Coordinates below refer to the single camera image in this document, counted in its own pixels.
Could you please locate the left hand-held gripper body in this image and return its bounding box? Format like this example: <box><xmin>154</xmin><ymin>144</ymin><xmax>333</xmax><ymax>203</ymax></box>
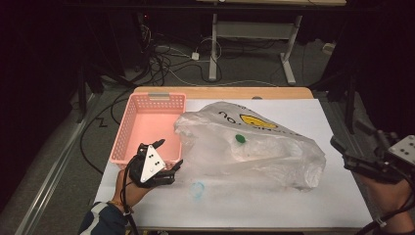
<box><xmin>128</xmin><ymin>142</ymin><xmax>178</xmax><ymax>189</ymax></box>

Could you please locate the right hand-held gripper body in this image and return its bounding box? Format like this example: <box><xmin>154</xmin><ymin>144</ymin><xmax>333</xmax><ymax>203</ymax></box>
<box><xmin>342</xmin><ymin>129</ymin><xmax>415</xmax><ymax>184</ymax></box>

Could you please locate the pink perforated plastic basket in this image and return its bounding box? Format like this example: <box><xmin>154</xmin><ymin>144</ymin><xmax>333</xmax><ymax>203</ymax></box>
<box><xmin>110</xmin><ymin>92</ymin><xmax>187</xmax><ymax>169</ymax></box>

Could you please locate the clear plastic bag yellow smiley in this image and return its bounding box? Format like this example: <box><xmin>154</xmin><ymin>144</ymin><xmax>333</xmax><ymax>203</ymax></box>
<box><xmin>173</xmin><ymin>101</ymin><xmax>327</xmax><ymax>192</ymax></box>

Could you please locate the person's left hand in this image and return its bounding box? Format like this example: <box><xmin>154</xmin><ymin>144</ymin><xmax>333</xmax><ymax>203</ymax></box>
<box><xmin>112</xmin><ymin>162</ymin><xmax>154</xmax><ymax>213</ymax></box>

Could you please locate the person's right hand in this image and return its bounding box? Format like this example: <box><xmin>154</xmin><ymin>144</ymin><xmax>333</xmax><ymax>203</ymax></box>
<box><xmin>356</xmin><ymin>172</ymin><xmax>415</xmax><ymax>233</ymax></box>

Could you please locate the black metal stand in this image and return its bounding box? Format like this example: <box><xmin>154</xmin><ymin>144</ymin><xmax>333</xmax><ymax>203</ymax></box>
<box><xmin>75</xmin><ymin>63</ymin><xmax>106</xmax><ymax>124</ymax></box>

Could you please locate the blue ring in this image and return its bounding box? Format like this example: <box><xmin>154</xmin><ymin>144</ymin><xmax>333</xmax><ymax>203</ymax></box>
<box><xmin>189</xmin><ymin>181</ymin><xmax>207</xmax><ymax>201</ymax></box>

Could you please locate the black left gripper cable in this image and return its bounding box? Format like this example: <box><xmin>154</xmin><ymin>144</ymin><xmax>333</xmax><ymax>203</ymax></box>
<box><xmin>119</xmin><ymin>156</ymin><xmax>140</xmax><ymax>235</ymax></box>

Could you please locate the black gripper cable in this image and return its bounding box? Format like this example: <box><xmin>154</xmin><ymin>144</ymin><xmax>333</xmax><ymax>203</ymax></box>
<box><xmin>119</xmin><ymin>156</ymin><xmax>140</xmax><ymax>235</ymax></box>
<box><xmin>361</xmin><ymin>182</ymin><xmax>415</xmax><ymax>235</ymax></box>

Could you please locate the black floor cable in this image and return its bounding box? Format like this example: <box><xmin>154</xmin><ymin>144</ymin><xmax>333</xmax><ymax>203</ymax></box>
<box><xmin>79</xmin><ymin>87</ymin><xmax>138</xmax><ymax>174</ymax></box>

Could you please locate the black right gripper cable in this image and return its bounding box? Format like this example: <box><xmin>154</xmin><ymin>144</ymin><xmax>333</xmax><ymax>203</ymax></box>
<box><xmin>361</xmin><ymin>182</ymin><xmax>415</xmax><ymax>235</ymax></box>

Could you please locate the tangle of floor cables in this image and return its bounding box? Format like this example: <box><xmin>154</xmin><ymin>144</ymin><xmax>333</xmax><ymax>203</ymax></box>
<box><xmin>136</xmin><ymin>23</ymin><xmax>226</xmax><ymax>86</ymax></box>

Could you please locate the grey metal floor rail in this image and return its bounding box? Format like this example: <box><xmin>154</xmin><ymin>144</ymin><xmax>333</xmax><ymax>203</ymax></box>
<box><xmin>13</xmin><ymin>93</ymin><xmax>103</xmax><ymax>235</ymax></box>

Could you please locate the white metal frame desk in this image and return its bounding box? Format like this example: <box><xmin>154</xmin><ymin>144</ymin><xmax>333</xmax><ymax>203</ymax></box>
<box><xmin>195</xmin><ymin>0</ymin><xmax>347</xmax><ymax>86</ymax></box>

